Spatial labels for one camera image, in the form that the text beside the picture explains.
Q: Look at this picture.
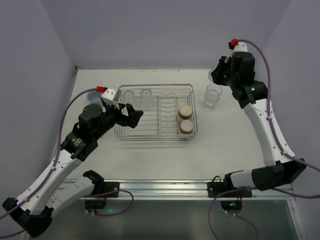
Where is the cream brown cup rear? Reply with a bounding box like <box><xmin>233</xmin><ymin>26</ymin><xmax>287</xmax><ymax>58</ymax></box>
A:
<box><xmin>176</xmin><ymin>105</ymin><xmax>193</xmax><ymax>123</ymax></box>

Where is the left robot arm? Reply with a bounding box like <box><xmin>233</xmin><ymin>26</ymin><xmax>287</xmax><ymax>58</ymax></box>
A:
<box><xmin>2</xmin><ymin>103</ymin><xmax>144</xmax><ymax>238</ymax></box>

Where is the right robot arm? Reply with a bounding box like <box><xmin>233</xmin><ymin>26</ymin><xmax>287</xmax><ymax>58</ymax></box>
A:
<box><xmin>210</xmin><ymin>51</ymin><xmax>306</xmax><ymax>191</ymax></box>

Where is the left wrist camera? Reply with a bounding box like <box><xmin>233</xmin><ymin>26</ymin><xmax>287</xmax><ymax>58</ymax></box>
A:
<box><xmin>100</xmin><ymin>86</ymin><xmax>122</xmax><ymax>110</ymax></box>

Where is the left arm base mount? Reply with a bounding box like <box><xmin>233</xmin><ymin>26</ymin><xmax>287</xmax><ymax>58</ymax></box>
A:
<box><xmin>82</xmin><ymin>170</ymin><xmax>120</xmax><ymax>213</ymax></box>

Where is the clear glass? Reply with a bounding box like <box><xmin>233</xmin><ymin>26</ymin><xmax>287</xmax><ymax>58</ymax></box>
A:
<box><xmin>122</xmin><ymin>89</ymin><xmax>138</xmax><ymax>106</ymax></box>
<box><xmin>140</xmin><ymin>88</ymin><xmax>154</xmax><ymax>110</ymax></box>
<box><xmin>203</xmin><ymin>94</ymin><xmax>221</xmax><ymax>110</ymax></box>
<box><xmin>205</xmin><ymin>83</ymin><xmax>223</xmax><ymax>102</ymax></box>
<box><xmin>208</xmin><ymin>69</ymin><xmax>217</xmax><ymax>83</ymax></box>

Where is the cream brown cup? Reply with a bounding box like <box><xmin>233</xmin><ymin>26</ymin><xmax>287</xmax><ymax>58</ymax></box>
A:
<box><xmin>178</xmin><ymin>119</ymin><xmax>194</xmax><ymax>135</ymax></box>
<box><xmin>176</xmin><ymin>105</ymin><xmax>193</xmax><ymax>123</ymax></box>

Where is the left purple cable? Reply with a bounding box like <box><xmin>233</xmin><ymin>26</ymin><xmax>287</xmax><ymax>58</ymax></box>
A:
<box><xmin>0</xmin><ymin>86</ymin><xmax>105</xmax><ymax>237</ymax></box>

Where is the aluminium mounting rail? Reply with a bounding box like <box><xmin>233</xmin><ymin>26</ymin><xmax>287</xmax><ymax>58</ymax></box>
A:
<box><xmin>58</xmin><ymin>179</ymin><xmax>295</xmax><ymax>201</ymax></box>

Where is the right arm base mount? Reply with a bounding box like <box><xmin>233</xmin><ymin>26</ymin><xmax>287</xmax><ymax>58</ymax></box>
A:
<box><xmin>206</xmin><ymin>175</ymin><xmax>253</xmax><ymax>214</ymax></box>

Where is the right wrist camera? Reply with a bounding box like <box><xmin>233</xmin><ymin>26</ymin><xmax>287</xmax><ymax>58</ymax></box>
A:
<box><xmin>224</xmin><ymin>39</ymin><xmax>248</xmax><ymax>63</ymax></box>

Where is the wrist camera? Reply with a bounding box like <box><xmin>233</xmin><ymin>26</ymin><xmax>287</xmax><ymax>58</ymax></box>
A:
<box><xmin>100</xmin><ymin>86</ymin><xmax>122</xmax><ymax>110</ymax></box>
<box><xmin>224</xmin><ymin>39</ymin><xmax>248</xmax><ymax>63</ymax></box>

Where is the light blue footed cup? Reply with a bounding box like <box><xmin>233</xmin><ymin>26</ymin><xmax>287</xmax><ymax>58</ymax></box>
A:
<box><xmin>86</xmin><ymin>91</ymin><xmax>102</xmax><ymax>106</ymax></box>

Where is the cream brown cup front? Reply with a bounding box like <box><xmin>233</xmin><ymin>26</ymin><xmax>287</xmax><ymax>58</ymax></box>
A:
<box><xmin>178</xmin><ymin>119</ymin><xmax>194</xmax><ymax>135</ymax></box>

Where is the wire dish rack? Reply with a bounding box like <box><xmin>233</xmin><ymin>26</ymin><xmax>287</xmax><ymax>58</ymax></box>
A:
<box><xmin>114</xmin><ymin>84</ymin><xmax>198</xmax><ymax>141</ymax></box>

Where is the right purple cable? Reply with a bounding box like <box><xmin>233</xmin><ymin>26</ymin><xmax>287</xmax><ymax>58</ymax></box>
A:
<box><xmin>229</xmin><ymin>38</ymin><xmax>320</xmax><ymax>173</ymax></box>

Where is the purple cable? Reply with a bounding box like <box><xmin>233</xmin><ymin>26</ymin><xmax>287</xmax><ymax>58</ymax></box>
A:
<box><xmin>229</xmin><ymin>38</ymin><xmax>320</xmax><ymax>173</ymax></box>
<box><xmin>0</xmin><ymin>86</ymin><xmax>105</xmax><ymax>237</ymax></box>

